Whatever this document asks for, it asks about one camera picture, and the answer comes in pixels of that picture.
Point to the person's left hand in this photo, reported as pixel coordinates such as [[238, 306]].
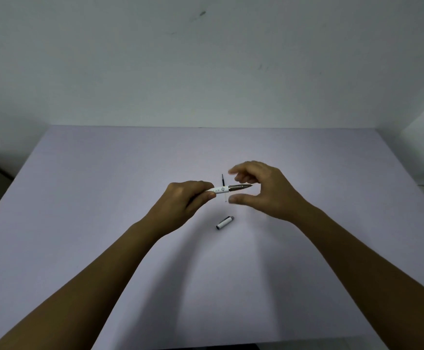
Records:
[[177, 205]]

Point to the person's right thumb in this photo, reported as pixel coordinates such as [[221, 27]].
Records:
[[244, 199]]

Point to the white pen with silver tip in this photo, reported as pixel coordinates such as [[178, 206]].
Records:
[[230, 188]]

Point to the thin pen refill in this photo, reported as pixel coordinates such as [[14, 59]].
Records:
[[223, 180]]

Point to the person's left thumb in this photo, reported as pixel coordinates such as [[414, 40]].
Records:
[[205, 184]]

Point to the person's left forearm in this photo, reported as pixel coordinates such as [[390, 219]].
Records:
[[77, 291]]

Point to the person's right hand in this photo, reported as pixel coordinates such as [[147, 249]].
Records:
[[270, 195]]

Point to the white pen cap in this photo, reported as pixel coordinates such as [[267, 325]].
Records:
[[225, 223]]

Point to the person's right forearm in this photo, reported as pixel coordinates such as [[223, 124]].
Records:
[[372, 277]]

